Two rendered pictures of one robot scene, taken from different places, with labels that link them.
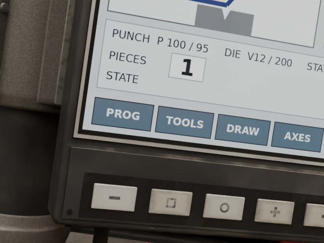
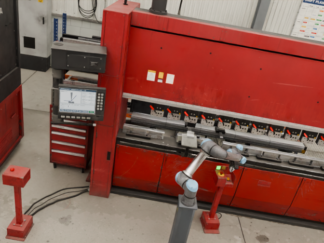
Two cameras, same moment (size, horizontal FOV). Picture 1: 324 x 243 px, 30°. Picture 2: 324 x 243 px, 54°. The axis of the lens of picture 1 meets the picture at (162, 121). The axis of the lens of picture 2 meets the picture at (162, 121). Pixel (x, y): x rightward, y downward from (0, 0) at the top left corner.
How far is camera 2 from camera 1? 287 cm
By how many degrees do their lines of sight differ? 24
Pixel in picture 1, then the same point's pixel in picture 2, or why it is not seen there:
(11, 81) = (54, 103)
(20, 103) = (56, 105)
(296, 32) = (78, 102)
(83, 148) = (59, 113)
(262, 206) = (76, 116)
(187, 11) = (67, 101)
